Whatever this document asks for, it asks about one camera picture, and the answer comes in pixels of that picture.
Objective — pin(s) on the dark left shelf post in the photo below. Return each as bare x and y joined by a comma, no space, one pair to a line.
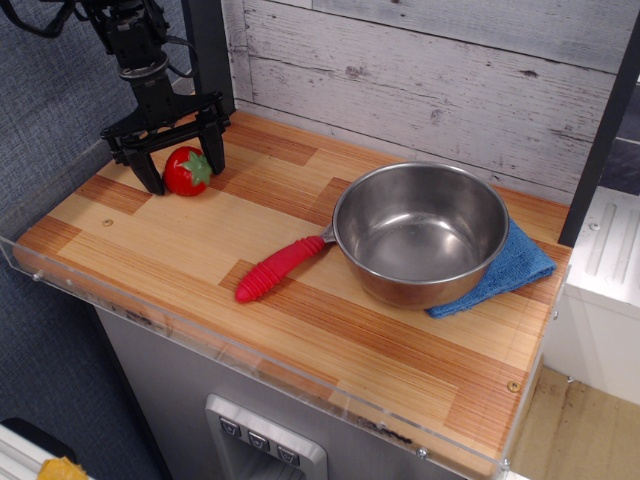
205,30

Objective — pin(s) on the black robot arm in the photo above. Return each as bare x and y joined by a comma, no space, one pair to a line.
134,32

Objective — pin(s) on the silver dispenser button panel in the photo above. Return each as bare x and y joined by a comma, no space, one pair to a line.
250,446

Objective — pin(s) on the dark shelf post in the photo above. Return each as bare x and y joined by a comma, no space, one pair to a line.
610,123
205,30

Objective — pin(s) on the stainless pot with red handle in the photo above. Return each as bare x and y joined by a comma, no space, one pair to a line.
415,235

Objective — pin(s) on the white ribbed appliance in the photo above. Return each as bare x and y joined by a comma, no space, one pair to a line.
593,336

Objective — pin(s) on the dark right shelf post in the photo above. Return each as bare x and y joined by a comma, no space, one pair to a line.
610,123

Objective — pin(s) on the grey toy fridge cabinet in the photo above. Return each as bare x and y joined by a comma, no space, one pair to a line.
171,383

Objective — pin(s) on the blue folded cloth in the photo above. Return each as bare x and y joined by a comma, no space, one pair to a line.
520,263

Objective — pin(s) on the clear acrylic table guard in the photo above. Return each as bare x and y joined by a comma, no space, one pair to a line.
449,391

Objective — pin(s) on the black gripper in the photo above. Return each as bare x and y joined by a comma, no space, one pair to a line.
164,118

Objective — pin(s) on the red plastic toy strawberry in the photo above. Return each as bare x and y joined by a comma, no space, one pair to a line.
187,172

